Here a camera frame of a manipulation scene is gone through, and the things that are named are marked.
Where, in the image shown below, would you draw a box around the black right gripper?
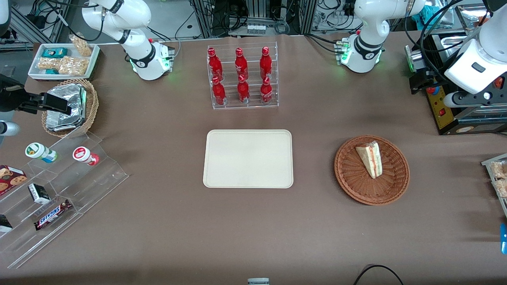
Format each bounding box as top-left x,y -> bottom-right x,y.
0,75 -> 72,116

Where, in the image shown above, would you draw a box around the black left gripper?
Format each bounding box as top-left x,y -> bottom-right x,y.
409,66 -> 447,95

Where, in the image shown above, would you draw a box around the triangle sandwich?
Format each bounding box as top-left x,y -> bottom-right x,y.
355,141 -> 383,179

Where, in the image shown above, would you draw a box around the light tan wicker basket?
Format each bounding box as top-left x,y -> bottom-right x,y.
42,78 -> 99,138

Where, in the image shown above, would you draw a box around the white rectangular snack tray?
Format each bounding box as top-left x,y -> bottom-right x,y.
28,43 -> 100,82

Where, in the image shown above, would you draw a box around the brown round wicker basket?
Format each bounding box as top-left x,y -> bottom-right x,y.
334,135 -> 410,206

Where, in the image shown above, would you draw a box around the cream plastic tray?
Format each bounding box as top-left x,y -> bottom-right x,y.
203,129 -> 294,189

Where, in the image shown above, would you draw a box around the silver device with green light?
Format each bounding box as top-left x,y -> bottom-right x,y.
405,45 -> 421,73

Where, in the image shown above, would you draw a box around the stacked aluminium foil containers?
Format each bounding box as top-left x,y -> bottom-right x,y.
46,84 -> 88,132

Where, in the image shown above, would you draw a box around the green lidded yoghurt cup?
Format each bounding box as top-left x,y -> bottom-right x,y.
25,142 -> 58,163

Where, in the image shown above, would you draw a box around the steel pan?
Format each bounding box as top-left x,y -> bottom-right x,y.
435,34 -> 480,52

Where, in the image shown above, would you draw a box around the red lidded yoghurt cup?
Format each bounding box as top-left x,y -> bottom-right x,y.
72,146 -> 99,166

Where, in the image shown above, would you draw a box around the teal cloth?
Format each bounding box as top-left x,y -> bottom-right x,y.
412,4 -> 440,25

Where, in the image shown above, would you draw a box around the black and yellow control box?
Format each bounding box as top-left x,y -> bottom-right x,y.
426,32 -> 507,136

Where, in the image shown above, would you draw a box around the red cookie box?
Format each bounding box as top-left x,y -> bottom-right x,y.
0,165 -> 28,196

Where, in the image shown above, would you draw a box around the clear acrylic stepped stand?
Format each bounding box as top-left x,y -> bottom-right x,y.
0,131 -> 130,270

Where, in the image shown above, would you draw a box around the brown Snickers bar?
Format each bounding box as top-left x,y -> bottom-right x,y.
34,199 -> 73,231

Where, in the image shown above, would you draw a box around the red cola bottle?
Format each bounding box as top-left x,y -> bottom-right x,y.
234,47 -> 249,80
260,76 -> 274,105
259,46 -> 273,80
211,76 -> 227,106
237,74 -> 251,104
208,47 -> 224,82

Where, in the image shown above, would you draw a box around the brown table cover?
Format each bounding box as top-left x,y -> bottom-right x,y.
0,34 -> 507,285

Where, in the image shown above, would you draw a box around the clear acrylic bottle rack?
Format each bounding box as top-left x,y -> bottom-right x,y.
207,42 -> 280,110

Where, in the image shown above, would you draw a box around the black left arm cable bundle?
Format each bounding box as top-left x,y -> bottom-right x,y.
404,0 -> 494,80

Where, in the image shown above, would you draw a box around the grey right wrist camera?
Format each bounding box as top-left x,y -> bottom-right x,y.
0,121 -> 20,137

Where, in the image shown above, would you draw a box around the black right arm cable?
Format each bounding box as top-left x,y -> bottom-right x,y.
43,0 -> 105,42

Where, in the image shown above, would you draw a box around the metal wire rack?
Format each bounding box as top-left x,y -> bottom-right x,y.
481,154 -> 507,219

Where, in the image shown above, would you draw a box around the black looped cable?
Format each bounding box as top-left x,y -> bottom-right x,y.
354,264 -> 404,285

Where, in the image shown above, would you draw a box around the aluminium frame structure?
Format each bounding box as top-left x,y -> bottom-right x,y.
190,0 -> 317,37

